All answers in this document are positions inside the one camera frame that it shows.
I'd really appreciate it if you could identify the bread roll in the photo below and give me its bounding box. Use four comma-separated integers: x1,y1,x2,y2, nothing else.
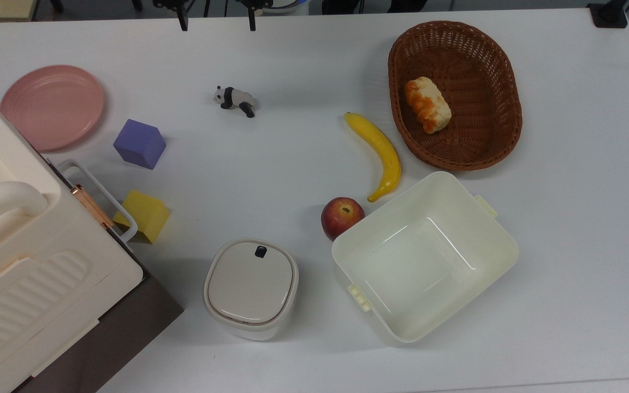
405,76,452,135

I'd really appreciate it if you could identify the yellow banana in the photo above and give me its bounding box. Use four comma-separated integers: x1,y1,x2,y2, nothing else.
345,112,402,203

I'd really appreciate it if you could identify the small white lidded trash can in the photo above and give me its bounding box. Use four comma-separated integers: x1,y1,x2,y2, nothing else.
203,238,299,342

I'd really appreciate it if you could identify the panda toy figure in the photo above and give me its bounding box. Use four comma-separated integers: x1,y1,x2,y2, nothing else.
213,86,257,118

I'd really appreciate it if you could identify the cream plastic storage box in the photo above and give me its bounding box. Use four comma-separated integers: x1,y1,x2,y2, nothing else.
0,76,145,393

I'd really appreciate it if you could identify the pink plate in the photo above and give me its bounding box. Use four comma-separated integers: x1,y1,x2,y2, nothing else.
0,65,105,152

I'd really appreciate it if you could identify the purple cube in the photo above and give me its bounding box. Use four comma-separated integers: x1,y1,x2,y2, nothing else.
113,119,167,170

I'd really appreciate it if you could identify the black table clamp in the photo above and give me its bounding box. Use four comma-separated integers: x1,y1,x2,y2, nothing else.
586,0,629,29

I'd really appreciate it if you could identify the yellow block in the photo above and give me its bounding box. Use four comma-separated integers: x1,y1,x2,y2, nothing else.
113,190,171,244

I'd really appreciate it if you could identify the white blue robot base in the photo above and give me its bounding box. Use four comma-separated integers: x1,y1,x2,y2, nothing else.
263,0,311,15

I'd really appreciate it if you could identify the cream open plastic bin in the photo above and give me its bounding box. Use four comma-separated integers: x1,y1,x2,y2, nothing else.
331,171,520,344

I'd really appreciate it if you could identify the red apple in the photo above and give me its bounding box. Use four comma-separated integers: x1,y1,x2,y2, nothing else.
321,197,365,241

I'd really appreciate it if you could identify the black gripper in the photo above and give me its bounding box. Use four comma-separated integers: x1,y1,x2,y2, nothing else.
153,0,274,32

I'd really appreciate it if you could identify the brown wicker basket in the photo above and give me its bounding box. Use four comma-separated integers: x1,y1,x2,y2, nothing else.
388,21,523,171

